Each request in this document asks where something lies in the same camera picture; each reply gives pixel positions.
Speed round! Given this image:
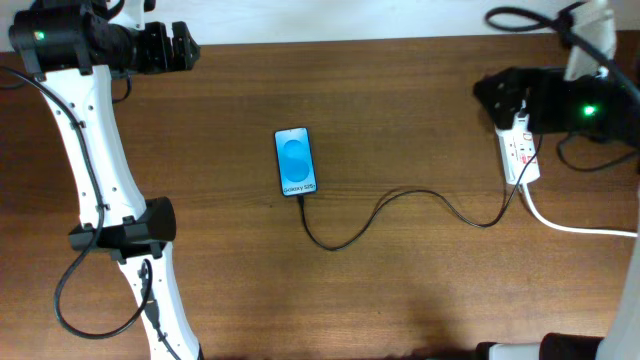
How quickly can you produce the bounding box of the blue Galaxy smartphone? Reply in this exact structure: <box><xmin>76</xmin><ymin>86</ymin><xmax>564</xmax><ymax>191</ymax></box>
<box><xmin>274</xmin><ymin>128</ymin><xmax>318</xmax><ymax>197</ymax></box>

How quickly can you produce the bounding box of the black charger cable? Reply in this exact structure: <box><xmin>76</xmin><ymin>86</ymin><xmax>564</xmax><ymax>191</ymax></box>
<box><xmin>297</xmin><ymin>132</ymin><xmax>545</xmax><ymax>252</ymax></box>

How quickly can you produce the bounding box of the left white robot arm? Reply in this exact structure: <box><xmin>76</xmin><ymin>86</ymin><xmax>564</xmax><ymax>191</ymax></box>
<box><xmin>9</xmin><ymin>1</ymin><xmax>203</xmax><ymax>359</ymax></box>

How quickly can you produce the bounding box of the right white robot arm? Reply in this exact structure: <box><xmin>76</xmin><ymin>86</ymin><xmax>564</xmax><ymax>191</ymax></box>
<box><xmin>473</xmin><ymin>67</ymin><xmax>639</xmax><ymax>359</ymax></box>

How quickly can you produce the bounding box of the white power strip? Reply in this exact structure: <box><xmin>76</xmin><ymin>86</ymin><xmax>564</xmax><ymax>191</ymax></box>
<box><xmin>496</xmin><ymin>111</ymin><xmax>540</xmax><ymax>185</ymax></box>

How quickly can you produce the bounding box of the white power strip cord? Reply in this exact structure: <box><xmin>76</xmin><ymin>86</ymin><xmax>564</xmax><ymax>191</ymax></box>
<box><xmin>519</xmin><ymin>182</ymin><xmax>639</xmax><ymax>239</ymax></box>

